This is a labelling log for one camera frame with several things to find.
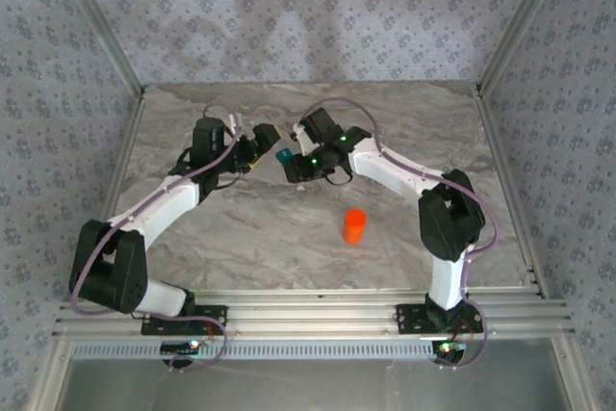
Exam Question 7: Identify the orange pill bottle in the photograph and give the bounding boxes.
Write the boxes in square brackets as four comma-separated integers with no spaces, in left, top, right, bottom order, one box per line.
[342,218,368,245]

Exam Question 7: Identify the small circuit board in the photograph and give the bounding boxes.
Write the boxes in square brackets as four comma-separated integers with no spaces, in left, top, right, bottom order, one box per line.
[431,340,467,355]
[160,340,201,355]

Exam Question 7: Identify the grey metal panel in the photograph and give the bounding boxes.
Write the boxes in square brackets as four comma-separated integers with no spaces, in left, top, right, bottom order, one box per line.
[57,357,574,411]

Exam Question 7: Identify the aluminium side rail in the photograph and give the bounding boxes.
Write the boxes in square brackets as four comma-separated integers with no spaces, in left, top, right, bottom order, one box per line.
[74,90,147,301]
[474,86,551,300]

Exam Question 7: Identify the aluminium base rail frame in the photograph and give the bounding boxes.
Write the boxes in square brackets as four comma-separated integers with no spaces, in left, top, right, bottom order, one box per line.
[51,288,578,341]

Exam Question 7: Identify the aluminium corner post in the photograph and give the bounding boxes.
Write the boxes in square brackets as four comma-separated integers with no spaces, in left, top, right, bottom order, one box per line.
[46,0,147,97]
[475,0,577,97]

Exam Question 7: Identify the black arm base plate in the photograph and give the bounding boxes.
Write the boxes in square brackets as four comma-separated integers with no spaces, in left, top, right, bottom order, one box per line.
[395,303,484,335]
[140,303,229,338]

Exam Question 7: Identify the grey slotted cable duct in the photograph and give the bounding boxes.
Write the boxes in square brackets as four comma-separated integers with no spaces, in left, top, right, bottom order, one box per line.
[70,339,437,361]

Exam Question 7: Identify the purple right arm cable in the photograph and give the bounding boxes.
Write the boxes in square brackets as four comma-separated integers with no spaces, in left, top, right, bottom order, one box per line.
[300,96,502,372]

